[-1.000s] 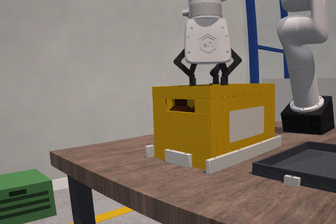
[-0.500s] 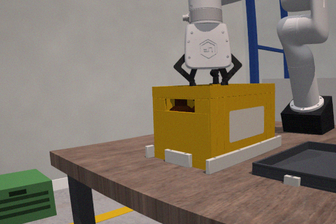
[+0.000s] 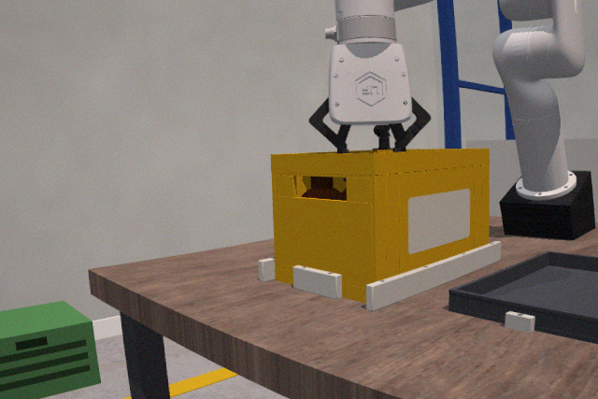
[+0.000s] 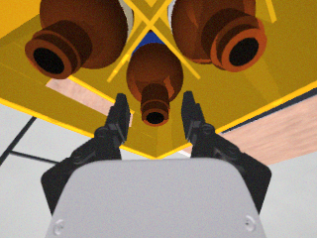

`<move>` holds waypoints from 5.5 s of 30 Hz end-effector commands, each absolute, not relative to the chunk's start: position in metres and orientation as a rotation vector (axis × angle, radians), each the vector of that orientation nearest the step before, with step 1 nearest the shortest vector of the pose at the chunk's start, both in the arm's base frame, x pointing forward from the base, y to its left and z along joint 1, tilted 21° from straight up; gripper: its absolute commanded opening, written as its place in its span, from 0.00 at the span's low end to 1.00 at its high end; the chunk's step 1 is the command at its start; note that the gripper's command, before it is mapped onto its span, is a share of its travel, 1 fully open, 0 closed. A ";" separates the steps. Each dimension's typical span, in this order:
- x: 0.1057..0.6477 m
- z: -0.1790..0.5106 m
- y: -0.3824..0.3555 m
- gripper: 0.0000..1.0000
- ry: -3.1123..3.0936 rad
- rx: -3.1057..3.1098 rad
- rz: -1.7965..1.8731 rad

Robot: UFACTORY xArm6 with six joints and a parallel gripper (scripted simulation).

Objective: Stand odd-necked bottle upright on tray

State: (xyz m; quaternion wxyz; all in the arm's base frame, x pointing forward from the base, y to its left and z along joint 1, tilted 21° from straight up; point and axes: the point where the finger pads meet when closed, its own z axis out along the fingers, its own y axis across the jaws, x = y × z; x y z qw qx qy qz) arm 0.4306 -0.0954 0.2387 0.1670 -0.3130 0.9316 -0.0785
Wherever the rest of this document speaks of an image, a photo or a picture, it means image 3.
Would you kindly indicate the yellow wooden crate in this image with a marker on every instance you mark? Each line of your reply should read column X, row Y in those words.
column 404, row 210

